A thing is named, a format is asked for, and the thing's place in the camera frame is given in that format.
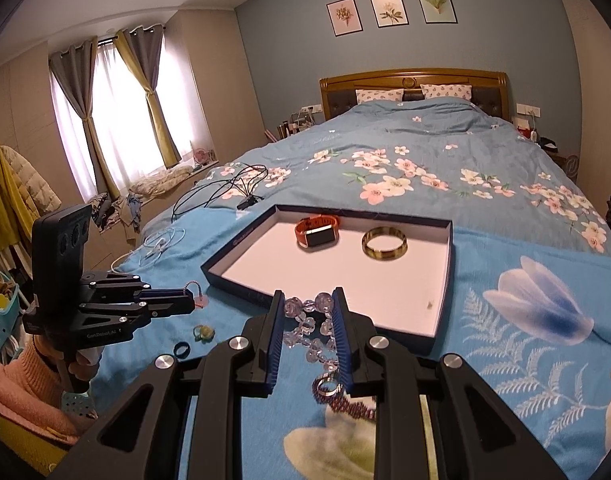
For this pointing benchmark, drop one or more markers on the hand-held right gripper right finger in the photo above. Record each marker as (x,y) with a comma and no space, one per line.
(341,340)

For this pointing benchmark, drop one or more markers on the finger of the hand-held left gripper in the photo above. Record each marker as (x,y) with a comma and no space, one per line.
(168,296)
(173,309)

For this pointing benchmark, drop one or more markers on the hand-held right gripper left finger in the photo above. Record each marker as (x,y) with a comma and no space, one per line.
(275,340)

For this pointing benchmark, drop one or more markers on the dark blue shallow box tray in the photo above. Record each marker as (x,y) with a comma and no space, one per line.
(375,285)

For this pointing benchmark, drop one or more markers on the person's left forearm pink sleeve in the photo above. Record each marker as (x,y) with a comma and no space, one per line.
(30,395)

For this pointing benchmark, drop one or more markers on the person's left hand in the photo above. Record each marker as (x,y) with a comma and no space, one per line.
(80,367)

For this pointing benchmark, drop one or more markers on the pile of clothes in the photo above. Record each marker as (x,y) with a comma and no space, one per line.
(118,212)

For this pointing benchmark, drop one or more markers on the beige down jacket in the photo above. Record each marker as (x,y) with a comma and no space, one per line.
(33,180)

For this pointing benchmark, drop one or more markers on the yellow garment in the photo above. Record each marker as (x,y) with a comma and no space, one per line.
(0,185)

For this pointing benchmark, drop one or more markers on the gold bangle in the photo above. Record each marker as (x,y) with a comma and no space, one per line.
(385,256)

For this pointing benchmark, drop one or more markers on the orange smartwatch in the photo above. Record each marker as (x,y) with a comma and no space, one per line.
(315,236)

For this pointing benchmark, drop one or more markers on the folded quilt on windowsill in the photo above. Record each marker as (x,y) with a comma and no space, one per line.
(160,180)

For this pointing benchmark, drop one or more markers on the teal perforated plastic piece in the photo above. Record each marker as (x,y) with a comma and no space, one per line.
(78,404)

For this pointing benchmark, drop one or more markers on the small pink fan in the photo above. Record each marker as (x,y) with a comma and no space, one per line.
(200,156)

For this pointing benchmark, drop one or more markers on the white sheer curtain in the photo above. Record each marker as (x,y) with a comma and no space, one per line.
(115,110)

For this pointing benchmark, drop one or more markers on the grey and olive curtain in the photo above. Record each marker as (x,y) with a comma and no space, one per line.
(153,75)
(75,90)

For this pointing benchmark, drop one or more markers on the bright blue flower blanket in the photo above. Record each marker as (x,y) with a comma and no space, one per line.
(510,410)

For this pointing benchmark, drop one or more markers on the yellow cloth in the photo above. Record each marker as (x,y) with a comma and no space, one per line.
(20,450)

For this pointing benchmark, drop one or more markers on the nightstand clutter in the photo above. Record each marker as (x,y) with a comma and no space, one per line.
(290,127)

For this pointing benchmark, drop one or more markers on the blue floral duvet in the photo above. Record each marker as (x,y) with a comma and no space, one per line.
(435,125)

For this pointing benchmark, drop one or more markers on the white dotted pillow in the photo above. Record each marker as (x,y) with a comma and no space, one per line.
(380,95)
(445,91)

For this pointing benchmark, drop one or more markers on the wooden bed headboard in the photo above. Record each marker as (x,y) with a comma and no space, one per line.
(415,76)

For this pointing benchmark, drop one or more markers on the red and white box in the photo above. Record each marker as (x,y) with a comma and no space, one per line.
(524,130)

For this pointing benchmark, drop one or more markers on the black nightstand item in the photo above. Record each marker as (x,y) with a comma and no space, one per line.
(549,144)

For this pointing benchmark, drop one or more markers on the round shield ornament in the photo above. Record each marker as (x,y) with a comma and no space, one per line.
(571,164)

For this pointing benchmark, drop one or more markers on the framed pink flower picture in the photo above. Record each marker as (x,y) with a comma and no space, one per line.
(343,16)

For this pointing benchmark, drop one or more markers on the framed white flower picture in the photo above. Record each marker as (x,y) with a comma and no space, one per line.
(387,8)

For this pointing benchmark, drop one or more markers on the framed green leaf picture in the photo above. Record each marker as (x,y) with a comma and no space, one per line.
(437,4)

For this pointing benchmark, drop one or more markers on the white wall socket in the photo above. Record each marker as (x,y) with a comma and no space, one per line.
(309,109)
(527,108)

